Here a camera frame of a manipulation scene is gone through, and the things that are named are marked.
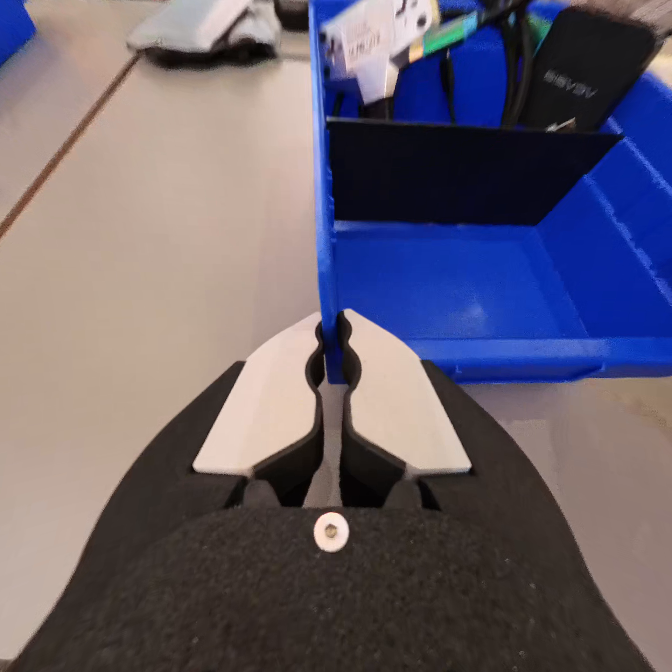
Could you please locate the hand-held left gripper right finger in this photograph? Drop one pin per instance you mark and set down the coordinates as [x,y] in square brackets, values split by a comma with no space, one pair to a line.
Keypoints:
[404,414]

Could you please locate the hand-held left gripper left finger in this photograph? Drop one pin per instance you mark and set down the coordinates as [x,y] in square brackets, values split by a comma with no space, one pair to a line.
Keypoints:
[257,414]

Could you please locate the blue plastic bin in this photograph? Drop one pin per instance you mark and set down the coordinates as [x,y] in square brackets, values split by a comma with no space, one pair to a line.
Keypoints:
[462,294]
[13,26]

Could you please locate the silver metal HDMI switch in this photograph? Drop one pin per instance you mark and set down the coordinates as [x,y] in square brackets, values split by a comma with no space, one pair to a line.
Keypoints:
[367,42]

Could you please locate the black USB hub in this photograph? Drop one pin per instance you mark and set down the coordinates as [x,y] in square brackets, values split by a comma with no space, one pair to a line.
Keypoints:
[577,73]

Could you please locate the black divider of blue bin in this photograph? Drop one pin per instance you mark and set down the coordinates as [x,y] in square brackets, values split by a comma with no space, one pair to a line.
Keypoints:
[446,173]

